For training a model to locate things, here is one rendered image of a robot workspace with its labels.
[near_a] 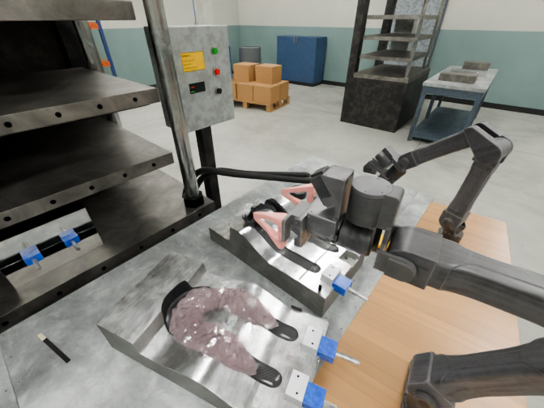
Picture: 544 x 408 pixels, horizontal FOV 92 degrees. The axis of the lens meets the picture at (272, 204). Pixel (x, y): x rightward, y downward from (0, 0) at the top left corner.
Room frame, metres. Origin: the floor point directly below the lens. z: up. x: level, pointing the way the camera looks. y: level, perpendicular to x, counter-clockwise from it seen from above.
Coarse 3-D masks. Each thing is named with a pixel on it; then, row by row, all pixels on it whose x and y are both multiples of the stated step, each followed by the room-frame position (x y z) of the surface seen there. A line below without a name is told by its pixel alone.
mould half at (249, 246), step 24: (240, 216) 0.82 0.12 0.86; (216, 240) 0.73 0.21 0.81; (240, 240) 0.64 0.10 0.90; (264, 240) 0.63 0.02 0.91; (288, 240) 0.65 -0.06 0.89; (264, 264) 0.57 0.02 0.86; (288, 264) 0.55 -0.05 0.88; (336, 264) 0.55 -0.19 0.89; (360, 264) 0.61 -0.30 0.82; (288, 288) 0.51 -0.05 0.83; (312, 288) 0.46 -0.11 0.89
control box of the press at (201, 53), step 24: (192, 48) 1.22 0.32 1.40; (216, 48) 1.30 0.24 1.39; (192, 72) 1.21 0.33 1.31; (216, 72) 1.29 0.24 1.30; (192, 96) 1.20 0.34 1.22; (216, 96) 1.29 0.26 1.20; (168, 120) 1.22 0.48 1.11; (192, 120) 1.18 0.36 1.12; (216, 120) 1.28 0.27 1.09; (216, 192) 1.30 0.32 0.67
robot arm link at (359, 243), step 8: (344, 224) 0.33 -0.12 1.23; (352, 224) 0.33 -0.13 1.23; (336, 232) 0.33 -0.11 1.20; (344, 232) 0.32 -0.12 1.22; (352, 232) 0.31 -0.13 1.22; (360, 232) 0.31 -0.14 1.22; (368, 232) 0.31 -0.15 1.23; (376, 232) 0.31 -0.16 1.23; (344, 240) 0.31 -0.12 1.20; (352, 240) 0.31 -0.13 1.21; (360, 240) 0.30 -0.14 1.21; (368, 240) 0.30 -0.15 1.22; (376, 240) 0.31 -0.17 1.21; (344, 248) 0.32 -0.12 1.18; (352, 248) 0.31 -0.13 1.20; (360, 248) 0.30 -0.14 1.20; (368, 248) 0.30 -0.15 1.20; (376, 248) 0.31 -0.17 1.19; (368, 256) 0.30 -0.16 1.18
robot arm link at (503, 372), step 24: (432, 360) 0.24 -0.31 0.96; (456, 360) 0.22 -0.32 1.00; (480, 360) 0.20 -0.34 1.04; (504, 360) 0.19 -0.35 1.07; (528, 360) 0.18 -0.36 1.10; (408, 384) 0.22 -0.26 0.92; (432, 384) 0.20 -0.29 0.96; (456, 384) 0.19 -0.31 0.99; (480, 384) 0.18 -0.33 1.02; (504, 384) 0.17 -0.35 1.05; (528, 384) 0.16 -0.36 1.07
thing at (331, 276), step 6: (330, 264) 0.52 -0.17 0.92; (324, 270) 0.50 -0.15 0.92; (330, 270) 0.50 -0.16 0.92; (336, 270) 0.50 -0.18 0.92; (324, 276) 0.48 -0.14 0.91; (330, 276) 0.48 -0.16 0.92; (336, 276) 0.48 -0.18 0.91; (342, 276) 0.49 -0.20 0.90; (324, 282) 0.48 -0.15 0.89; (330, 282) 0.47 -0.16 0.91; (336, 282) 0.47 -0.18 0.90; (342, 282) 0.47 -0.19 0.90; (348, 282) 0.47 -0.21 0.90; (336, 288) 0.46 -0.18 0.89; (342, 288) 0.45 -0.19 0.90; (348, 288) 0.45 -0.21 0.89; (342, 294) 0.44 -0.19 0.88; (354, 294) 0.44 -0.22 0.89; (360, 294) 0.44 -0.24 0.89; (366, 300) 0.42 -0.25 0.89
